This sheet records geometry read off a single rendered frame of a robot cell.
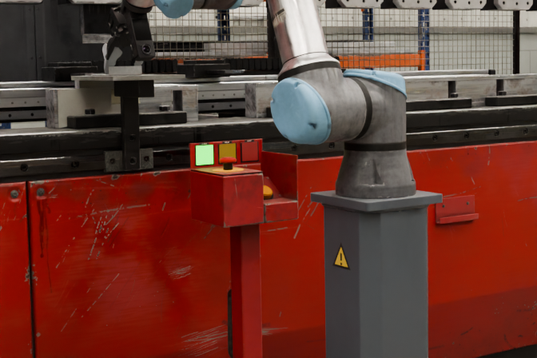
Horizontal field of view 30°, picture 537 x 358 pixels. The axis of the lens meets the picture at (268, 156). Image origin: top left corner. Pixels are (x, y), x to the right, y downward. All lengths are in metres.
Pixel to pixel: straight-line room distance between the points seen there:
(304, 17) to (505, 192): 1.47
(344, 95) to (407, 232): 0.28
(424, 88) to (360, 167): 1.24
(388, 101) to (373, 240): 0.25
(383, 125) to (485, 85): 1.41
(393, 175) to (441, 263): 1.18
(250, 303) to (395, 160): 0.67
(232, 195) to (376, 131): 0.51
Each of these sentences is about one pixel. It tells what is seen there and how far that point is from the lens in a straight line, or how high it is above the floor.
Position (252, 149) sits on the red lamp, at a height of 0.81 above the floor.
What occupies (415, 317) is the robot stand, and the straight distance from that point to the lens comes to 1.90.
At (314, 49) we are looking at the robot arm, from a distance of 1.78.
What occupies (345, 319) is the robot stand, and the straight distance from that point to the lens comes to 1.89.
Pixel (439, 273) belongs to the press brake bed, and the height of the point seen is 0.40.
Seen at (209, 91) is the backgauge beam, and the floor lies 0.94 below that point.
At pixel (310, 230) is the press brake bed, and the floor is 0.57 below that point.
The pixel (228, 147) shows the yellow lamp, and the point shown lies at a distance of 2.39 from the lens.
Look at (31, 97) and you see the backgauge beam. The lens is 2.72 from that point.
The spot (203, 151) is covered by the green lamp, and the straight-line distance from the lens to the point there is 2.36.
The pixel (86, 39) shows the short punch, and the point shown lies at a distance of 2.53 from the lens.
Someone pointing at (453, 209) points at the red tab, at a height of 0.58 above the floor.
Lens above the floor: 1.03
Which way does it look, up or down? 5 degrees down
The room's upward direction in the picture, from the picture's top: 1 degrees counter-clockwise
